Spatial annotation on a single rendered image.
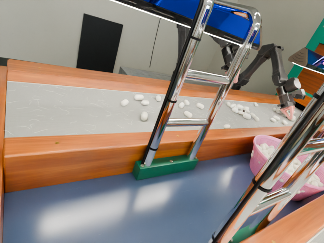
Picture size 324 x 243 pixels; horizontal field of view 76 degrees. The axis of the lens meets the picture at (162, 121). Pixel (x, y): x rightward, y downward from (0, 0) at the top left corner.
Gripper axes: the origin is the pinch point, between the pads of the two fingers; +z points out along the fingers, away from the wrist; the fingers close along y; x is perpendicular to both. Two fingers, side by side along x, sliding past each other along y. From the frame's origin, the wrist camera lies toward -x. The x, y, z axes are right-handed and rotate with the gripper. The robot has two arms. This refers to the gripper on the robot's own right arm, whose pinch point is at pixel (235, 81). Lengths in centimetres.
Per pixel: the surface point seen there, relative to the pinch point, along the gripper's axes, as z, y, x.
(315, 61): 3.3, 15.2, -31.0
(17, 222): 43, -95, -12
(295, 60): 2.0, 5.6, -27.0
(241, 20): 0, -41, -32
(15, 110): 18, -95, 0
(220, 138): 32, -41, -14
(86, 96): 11, -76, 6
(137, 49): -122, 39, 149
